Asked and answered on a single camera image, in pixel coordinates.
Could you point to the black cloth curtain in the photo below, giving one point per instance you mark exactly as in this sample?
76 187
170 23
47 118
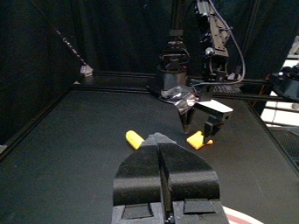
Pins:
116 32

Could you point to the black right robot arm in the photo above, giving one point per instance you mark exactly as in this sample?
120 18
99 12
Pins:
214 38

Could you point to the small white tag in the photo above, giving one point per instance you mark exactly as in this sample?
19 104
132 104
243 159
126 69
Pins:
86 70

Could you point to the black table-level camera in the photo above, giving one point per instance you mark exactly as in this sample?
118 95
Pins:
287 84

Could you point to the black aluminium frame rail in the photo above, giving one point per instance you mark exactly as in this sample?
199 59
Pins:
248 96

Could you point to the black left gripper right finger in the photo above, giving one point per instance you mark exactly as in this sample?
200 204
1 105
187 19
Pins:
191 178

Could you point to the black mesh panel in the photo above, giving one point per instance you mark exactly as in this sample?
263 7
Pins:
286 144

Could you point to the orange toy fries piece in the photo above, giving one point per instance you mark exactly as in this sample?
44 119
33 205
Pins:
196 140

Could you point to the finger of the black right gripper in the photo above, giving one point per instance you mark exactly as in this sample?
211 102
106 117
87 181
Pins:
187 118
212 125

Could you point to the yellow toy fries piece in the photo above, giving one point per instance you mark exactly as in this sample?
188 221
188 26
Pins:
135 139

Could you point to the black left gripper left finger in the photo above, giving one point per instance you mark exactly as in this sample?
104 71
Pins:
136 180

